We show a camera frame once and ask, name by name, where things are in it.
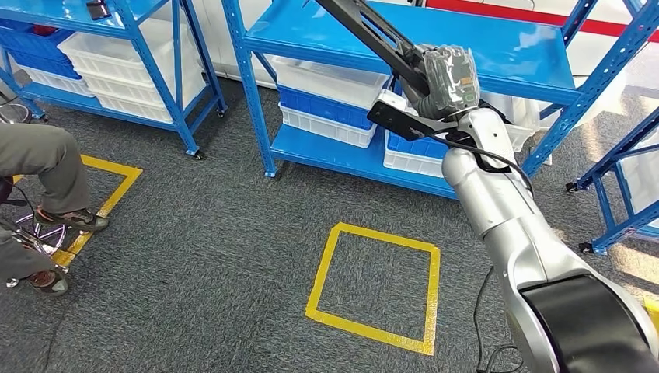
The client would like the chrome stool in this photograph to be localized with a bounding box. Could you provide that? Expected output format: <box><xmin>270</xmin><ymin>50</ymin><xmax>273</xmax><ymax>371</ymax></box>
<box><xmin>0</xmin><ymin>177</ymin><xmax>71</xmax><ymax>289</ymax></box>

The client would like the blue metal shelf rack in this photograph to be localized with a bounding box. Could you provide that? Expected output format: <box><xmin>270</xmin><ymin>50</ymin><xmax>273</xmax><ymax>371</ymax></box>
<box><xmin>565</xmin><ymin>105</ymin><xmax>659</xmax><ymax>257</ymax></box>
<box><xmin>221</xmin><ymin>0</ymin><xmax>659</xmax><ymax>200</ymax></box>
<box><xmin>0</xmin><ymin>0</ymin><xmax>228</xmax><ymax>162</ymax></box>

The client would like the yellow floor tape square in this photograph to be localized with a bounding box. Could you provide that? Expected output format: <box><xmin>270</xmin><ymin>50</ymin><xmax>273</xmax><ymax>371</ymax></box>
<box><xmin>12</xmin><ymin>154</ymin><xmax>144</xmax><ymax>269</ymax></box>
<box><xmin>305</xmin><ymin>222</ymin><xmax>442</xmax><ymax>357</ymax></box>

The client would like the white car red stripe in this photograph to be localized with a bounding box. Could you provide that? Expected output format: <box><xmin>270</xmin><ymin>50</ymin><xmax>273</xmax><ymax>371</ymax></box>
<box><xmin>149</xmin><ymin>0</ymin><xmax>659</xmax><ymax>130</ymax></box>

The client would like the black camera cable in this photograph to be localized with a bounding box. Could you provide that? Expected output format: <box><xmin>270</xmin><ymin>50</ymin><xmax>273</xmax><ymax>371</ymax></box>
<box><xmin>430</xmin><ymin>131</ymin><xmax>535</xmax><ymax>373</ymax></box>

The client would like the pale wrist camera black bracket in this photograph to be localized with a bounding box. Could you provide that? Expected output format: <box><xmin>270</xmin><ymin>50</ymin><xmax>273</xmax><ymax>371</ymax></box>
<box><xmin>367</xmin><ymin>89</ymin><xmax>459</xmax><ymax>144</ymax></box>

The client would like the blue plastic crate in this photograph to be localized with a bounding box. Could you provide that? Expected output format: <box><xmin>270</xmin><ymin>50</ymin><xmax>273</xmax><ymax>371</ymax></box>
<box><xmin>0</xmin><ymin>28</ymin><xmax>73</xmax><ymax>65</ymax></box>
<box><xmin>385</xmin><ymin>131</ymin><xmax>450</xmax><ymax>161</ymax></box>
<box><xmin>7</xmin><ymin>51</ymin><xmax>83</xmax><ymax>81</ymax></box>
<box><xmin>277</xmin><ymin>85</ymin><xmax>388</xmax><ymax>131</ymax></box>

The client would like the black plastic frame part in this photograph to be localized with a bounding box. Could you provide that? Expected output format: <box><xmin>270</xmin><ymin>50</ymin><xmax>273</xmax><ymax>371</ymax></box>
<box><xmin>314</xmin><ymin>0</ymin><xmax>431</xmax><ymax>97</ymax></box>

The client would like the seated person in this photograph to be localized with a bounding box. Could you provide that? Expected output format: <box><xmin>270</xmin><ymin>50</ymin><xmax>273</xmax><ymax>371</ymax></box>
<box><xmin>0</xmin><ymin>123</ymin><xmax>110</xmax><ymax>298</ymax></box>

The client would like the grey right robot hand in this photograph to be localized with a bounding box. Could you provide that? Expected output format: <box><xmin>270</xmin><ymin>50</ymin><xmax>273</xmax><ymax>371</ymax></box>
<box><xmin>406</xmin><ymin>44</ymin><xmax>483</xmax><ymax>107</ymax></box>

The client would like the small black plastic part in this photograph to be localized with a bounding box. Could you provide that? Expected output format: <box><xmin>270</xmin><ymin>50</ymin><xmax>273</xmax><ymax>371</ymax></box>
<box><xmin>85</xmin><ymin>0</ymin><xmax>112</xmax><ymax>22</ymax></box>

